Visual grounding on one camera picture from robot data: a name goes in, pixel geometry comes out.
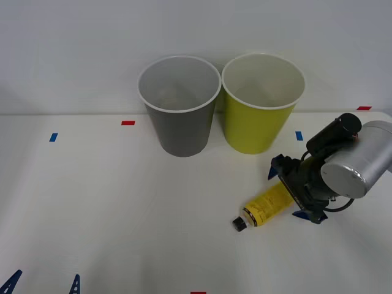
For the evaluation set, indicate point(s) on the grey plastic waste bin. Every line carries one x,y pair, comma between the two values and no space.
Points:
180,134

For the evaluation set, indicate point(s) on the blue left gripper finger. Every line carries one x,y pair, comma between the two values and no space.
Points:
75,286
10,283

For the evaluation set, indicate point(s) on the silver and black right arm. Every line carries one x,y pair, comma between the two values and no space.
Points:
355,165

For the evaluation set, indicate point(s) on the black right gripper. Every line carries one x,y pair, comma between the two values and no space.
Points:
306,180

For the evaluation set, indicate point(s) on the yellow-green plastic waste bin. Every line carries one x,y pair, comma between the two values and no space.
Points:
254,128

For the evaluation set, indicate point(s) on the yellow bottle with black cap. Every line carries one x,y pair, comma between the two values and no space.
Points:
269,203

